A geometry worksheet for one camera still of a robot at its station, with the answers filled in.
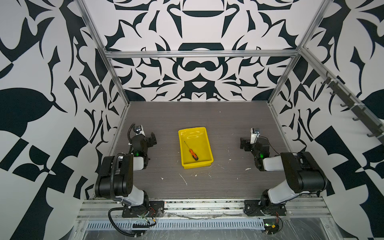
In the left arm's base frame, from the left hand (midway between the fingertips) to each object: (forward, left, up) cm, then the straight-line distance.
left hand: (144, 132), depth 92 cm
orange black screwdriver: (-13, -30, -7) cm, 33 cm away
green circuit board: (-48, -65, -10) cm, 82 cm away
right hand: (-3, -66, -3) cm, 66 cm away
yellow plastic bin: (-10, -32, -8) cm, 34 cm away
